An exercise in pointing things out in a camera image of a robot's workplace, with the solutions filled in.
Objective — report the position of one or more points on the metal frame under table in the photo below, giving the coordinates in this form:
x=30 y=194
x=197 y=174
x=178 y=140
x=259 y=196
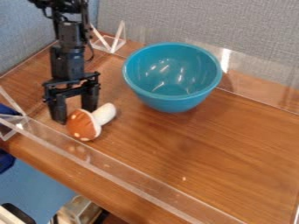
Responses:
x=79 y=211

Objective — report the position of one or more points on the clear acrylic left bracket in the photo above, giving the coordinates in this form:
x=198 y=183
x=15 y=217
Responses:
x=11 y=116

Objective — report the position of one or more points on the black object at bottom left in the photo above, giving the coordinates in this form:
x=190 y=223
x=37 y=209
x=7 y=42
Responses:
x=19 y=213

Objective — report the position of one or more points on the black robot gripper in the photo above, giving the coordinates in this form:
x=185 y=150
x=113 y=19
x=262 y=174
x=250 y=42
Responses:
x=70 y=81

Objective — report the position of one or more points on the blue plastic bowl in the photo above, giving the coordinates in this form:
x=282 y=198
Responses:
x=173 y=75

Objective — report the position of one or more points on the clear acrylic front barrier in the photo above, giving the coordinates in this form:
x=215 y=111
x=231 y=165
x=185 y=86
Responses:
x=142 y=185

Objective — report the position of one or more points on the brown and white toy mushroom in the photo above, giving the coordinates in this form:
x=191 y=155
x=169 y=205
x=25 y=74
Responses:
x=85 y=124

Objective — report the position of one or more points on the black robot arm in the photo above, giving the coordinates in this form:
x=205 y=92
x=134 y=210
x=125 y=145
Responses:
x=70 y=16

